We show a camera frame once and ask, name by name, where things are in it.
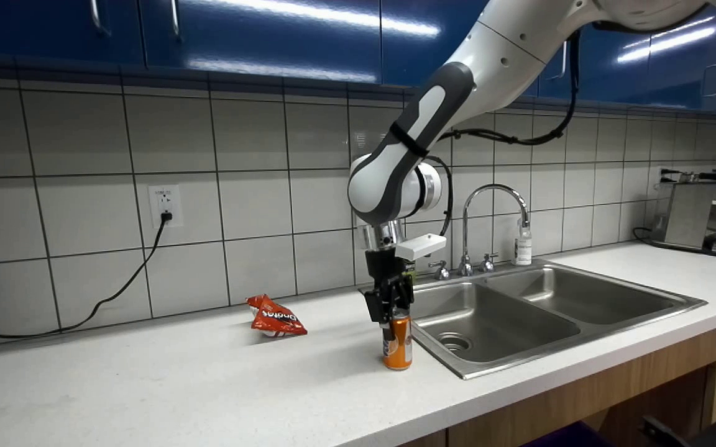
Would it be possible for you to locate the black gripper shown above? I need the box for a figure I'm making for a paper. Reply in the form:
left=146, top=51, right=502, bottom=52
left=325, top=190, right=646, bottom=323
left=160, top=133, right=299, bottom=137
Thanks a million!
left=364, top=245, right=417, bottom=325

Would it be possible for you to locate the orange soda can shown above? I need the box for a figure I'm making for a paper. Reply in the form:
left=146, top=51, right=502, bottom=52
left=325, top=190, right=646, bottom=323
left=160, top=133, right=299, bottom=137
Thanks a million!
left=381, top=314, right=416, bottom=372

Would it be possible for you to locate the stainless steel double sink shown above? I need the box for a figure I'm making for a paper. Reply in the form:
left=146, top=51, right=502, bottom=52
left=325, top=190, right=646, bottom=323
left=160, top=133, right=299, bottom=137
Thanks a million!
left=411, top=261, right=708, bottom=384

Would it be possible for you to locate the chrome gooseneck faucet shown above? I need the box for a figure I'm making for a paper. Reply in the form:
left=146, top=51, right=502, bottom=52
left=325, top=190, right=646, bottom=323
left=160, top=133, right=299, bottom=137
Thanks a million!
left=430, top=181, right=534, bottom=282

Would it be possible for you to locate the orange chip bag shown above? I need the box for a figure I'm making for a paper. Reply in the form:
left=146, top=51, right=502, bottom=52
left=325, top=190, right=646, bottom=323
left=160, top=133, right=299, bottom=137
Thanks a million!
left=243, top=293, right=311, bottom=340

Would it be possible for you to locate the small white bottle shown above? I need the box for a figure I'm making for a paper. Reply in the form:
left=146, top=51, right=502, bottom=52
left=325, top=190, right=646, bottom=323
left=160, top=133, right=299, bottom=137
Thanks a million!
left=516, top=222, right=538, bottom=269

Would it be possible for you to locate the glossy blue cabinet door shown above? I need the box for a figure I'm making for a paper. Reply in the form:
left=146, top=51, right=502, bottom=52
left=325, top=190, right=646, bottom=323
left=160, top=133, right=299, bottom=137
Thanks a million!
left=379, top=0, right=492, bottom=93
left=139, top=0, right=383, bottom=87
left=0, top=0, right=146, bottom=74
left=531, top=15, right=716, bottom=110

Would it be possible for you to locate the wooden base cabinet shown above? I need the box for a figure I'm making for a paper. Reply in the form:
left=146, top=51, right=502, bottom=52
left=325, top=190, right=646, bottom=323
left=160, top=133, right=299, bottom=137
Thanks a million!
left=406, top=317, right=716, bottom=447

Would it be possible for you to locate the silver black coffee machine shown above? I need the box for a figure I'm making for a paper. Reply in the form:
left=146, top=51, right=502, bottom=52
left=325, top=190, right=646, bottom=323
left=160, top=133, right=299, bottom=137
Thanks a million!
left=656, top=165, right=716, bottom=261

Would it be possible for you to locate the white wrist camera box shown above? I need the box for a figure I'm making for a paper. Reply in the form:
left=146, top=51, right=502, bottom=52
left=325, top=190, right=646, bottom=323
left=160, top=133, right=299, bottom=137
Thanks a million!
left=394, top=232, right=450, bottom=264

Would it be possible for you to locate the black looped wrist cable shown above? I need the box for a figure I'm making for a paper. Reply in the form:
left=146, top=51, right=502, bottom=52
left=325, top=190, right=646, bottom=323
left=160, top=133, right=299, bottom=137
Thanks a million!
left=429, top=155, right=457, bottom=238

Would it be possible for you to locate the black power cord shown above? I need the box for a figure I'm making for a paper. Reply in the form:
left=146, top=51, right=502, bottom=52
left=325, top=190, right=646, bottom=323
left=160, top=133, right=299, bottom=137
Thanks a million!
left=0, top=211, right=175, bottom=344

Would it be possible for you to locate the white wall power outlet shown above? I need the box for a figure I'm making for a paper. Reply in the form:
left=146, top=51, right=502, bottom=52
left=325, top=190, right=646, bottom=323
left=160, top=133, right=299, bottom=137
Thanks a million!
left=146, top=184, right=184, bottom=232

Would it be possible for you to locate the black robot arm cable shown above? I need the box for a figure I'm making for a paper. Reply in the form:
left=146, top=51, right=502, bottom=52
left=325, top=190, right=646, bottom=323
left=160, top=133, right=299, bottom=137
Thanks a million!
left=441, top=29, right=585, bottom=149

